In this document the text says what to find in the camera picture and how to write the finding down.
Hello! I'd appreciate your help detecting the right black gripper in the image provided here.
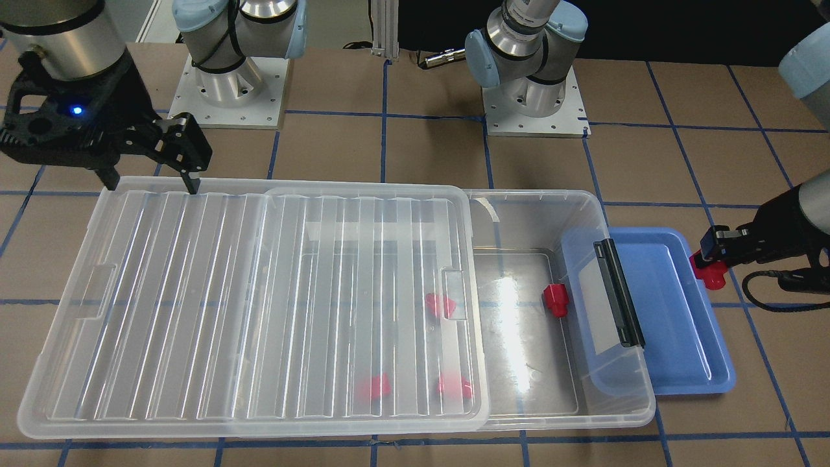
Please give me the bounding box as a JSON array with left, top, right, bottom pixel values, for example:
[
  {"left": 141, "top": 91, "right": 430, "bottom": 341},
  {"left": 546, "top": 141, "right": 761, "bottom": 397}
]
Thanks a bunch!
[{"left": 2, "top": 51, "right": 213, "bottom": 195}]

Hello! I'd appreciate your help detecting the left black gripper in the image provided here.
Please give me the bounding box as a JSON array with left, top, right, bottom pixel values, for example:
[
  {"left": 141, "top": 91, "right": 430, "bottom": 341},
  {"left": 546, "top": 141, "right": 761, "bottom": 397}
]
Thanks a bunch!
[{"left": 698, "top": 188, "right": 829, "bottom": 268}]

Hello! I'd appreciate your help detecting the red block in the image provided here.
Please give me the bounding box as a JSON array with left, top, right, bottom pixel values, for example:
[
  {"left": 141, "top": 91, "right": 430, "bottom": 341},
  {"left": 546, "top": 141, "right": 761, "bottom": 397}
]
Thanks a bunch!
[
  {"left": 689, "top": 251, "right": 729, "bottom": 291},
  {"left": 436, "top": 373, "right": 474, "bottom": 400},
  {"left": 543, "top": 283, "right": 570, "bottom": 318},
  {"left": 425, "top": 293, "right": 457, "bottom": 320},
  {"left": 356, "top": 372, "right": 392, "bottom": 401}
]

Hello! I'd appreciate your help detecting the clear plastic box lid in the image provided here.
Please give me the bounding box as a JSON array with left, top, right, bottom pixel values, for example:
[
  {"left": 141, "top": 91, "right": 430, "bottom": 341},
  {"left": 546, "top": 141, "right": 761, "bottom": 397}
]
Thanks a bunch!
[{"left": 17, "top": 175, "right": 492, "bottom": 440}]

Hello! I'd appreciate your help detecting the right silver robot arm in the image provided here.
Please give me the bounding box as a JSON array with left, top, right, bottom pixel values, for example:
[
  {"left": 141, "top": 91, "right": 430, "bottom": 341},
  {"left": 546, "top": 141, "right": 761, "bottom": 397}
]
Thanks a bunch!
[{"left": 1, "top": 1, "right": 213, "bottom": 195}]

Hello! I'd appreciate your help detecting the blue plastic tray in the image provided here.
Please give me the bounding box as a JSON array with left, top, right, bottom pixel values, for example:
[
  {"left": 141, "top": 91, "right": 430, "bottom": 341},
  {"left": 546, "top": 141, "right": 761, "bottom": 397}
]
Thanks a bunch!
[{"left": 610, "top": 226, "right": 737, "bottom": 396}]

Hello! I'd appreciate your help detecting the clear plastic storage box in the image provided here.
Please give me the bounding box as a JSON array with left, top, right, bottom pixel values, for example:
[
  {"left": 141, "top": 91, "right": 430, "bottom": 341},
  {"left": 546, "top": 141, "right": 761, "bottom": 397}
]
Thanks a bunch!
[{"left": 266, "top": 188, "right": 656, "bottom": 431}]

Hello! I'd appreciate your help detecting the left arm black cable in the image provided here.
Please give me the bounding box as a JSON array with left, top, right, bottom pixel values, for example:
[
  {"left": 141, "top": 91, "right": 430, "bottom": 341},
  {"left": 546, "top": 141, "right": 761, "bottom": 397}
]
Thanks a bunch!
[{"left": 741, "top": 269, "right": 830, "bottom": 313}]

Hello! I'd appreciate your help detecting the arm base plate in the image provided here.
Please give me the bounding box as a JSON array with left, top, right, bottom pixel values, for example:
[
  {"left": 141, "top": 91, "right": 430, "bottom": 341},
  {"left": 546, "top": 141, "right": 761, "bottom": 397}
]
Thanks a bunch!
[
  {"left": 168, "top": 57, "right": 292, "bottom": 130},
  {"left": 481, "top": 67, "right": 592, "bottom": 138}
]

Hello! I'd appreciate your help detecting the black box latch handle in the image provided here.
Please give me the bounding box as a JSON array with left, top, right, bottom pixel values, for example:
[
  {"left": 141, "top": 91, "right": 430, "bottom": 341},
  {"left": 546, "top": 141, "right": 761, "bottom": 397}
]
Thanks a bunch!
[{"left": 593, "top": 237, "right": 646, "bottom": 348}]

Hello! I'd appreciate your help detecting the aluminium frame post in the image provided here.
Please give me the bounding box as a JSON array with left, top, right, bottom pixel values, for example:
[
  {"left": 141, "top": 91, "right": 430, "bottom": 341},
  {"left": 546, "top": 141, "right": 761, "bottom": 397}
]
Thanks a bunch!
[{"left": 368, "top": 0, "right": 399, "bottom": 61}]

